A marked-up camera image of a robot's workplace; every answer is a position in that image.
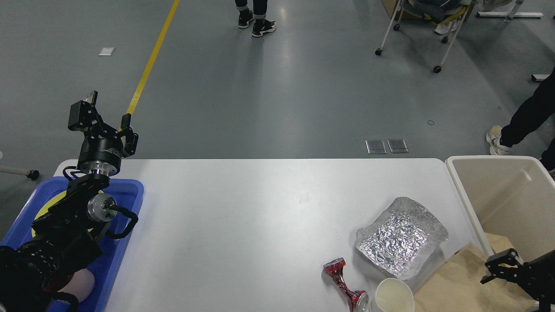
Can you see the beige plastic bin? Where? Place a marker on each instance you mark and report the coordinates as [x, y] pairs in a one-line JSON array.
[[510, 203]]

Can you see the brown paper bag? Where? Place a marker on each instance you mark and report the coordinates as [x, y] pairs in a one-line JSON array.
[[456, 287]]

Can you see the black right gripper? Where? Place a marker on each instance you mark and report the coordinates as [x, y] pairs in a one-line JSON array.
[[536, 278]]

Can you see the foil tray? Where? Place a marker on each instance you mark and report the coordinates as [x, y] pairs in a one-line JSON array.
[[402, 238]]

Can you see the person in black trousers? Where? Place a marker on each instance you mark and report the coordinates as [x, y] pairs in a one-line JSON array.
[[257, 15]]

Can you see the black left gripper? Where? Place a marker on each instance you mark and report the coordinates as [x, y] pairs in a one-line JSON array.
[[99, 150]]

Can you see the blue plastic tray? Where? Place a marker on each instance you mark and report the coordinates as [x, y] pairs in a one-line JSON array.
[[127, 193]]

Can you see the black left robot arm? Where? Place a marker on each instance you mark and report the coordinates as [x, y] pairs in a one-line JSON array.
[[67, 236]]

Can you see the person at right edge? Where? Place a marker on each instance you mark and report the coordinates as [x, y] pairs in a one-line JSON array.
[[531, 114]]

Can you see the white rolling chair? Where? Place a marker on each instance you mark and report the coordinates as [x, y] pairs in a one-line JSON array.
[[430, 11]]

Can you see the metal floor plates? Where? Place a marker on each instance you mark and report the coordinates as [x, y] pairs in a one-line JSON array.
[[381, 147]]

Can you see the pink mug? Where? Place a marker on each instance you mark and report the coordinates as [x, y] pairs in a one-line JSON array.
[[79, 284]]

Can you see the crushed red can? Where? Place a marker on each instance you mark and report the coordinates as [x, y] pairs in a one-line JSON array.
[[358, 299]]

